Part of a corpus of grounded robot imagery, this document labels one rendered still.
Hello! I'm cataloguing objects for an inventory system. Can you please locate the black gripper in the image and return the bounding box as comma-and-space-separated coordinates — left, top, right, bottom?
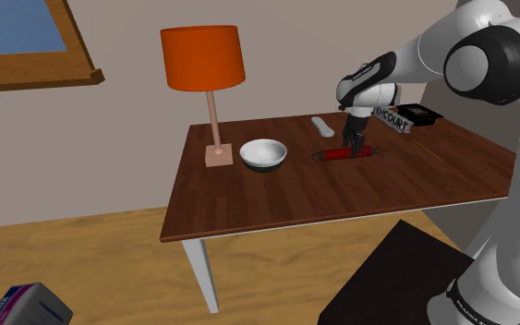
341, 114, 372, 158

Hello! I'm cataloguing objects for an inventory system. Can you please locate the red coil spring tool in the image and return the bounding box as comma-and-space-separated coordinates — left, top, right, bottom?
311, 145, 379, 163

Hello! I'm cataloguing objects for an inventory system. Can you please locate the white remote control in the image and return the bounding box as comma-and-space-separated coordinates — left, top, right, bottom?
310, 115, 336, 138

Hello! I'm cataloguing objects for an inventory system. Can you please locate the grey letter sign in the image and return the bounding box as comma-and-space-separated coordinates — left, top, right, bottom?
373, 105, 412, 135

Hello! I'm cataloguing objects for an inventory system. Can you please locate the thin wooden stick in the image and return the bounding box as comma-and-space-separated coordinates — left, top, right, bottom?
410, 138, 443, 163

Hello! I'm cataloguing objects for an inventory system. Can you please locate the brown wooden table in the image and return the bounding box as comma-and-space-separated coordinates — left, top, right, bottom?
159, 106, 517, 315

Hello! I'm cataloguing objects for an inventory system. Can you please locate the white bowl with black base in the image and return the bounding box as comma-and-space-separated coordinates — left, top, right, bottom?
239, 138, 288, 174

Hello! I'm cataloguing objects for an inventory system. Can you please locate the dark robot stand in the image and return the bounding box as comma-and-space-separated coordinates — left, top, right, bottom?
316, 219, 476, 325

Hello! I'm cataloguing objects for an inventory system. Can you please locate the orange shade table lamp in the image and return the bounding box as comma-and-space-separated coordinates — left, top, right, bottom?
160, 25, 247, 168

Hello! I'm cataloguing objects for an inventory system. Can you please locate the grey and purple box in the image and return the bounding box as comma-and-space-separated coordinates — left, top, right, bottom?
0, 282, 74, 325

